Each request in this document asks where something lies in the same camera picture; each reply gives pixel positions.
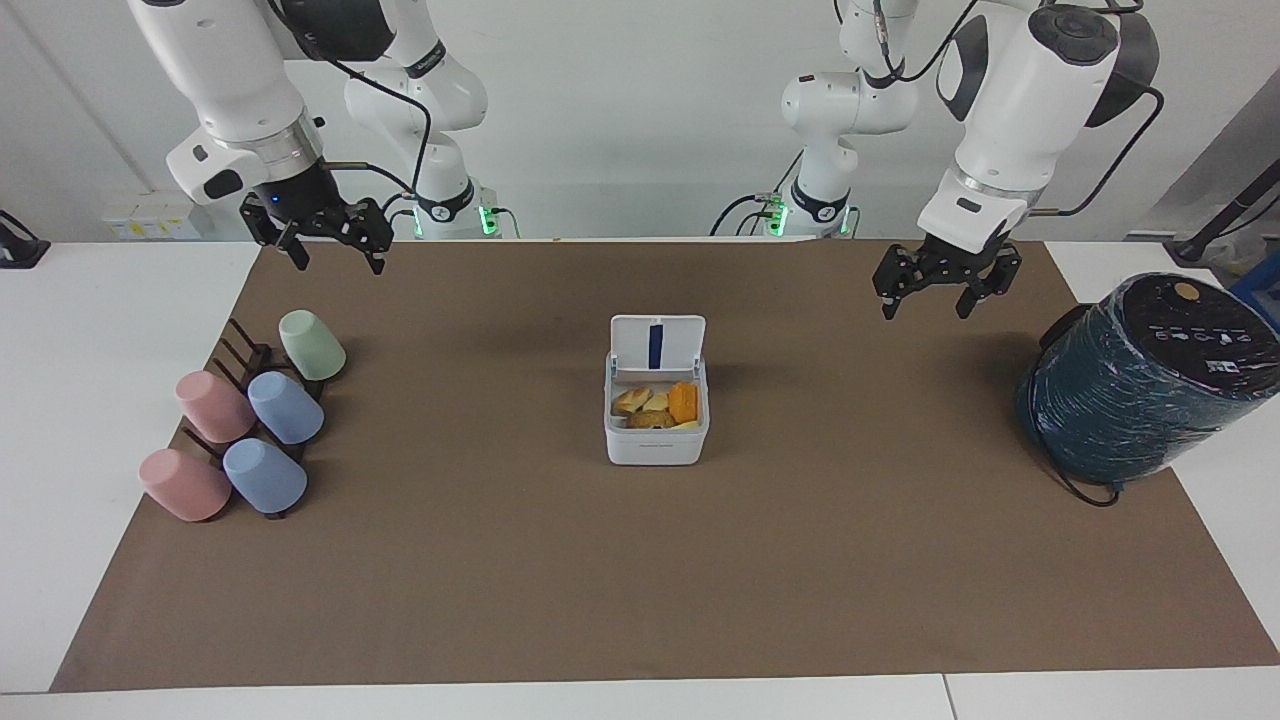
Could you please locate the film-wrapped dark teal appliance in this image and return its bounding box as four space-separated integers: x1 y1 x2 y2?
1015 271 1280 487

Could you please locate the green cup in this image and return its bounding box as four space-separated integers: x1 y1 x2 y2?
277 309 348 383

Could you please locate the dark brown cup rack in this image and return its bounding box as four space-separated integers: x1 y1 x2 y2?
179 317 327 522

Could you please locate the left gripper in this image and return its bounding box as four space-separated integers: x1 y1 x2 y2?
872 233 1024 322

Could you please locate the yellowish wall socket box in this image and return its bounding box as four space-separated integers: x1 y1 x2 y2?
100 204 203 242

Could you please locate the blue object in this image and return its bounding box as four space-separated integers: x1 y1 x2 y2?
1228 250 1280 336

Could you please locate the black cable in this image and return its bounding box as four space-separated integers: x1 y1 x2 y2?
1030 82 1168 219
265 0 434 199
709 150 806 238
870 0 984 84

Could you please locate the white open lunch box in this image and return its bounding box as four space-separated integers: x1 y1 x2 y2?
604 314 711 467

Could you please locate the blue cup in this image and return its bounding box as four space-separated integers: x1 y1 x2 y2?
221 437 309 516
246 370 326 446

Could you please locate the black stand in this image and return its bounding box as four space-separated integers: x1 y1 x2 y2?
1163 158 1280 267
0 209 52 270

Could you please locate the pink cup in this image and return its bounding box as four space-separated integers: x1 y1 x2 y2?
175 370 258 445
138 448 234 524

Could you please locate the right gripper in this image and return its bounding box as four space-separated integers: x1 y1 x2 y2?
239 160 394 277

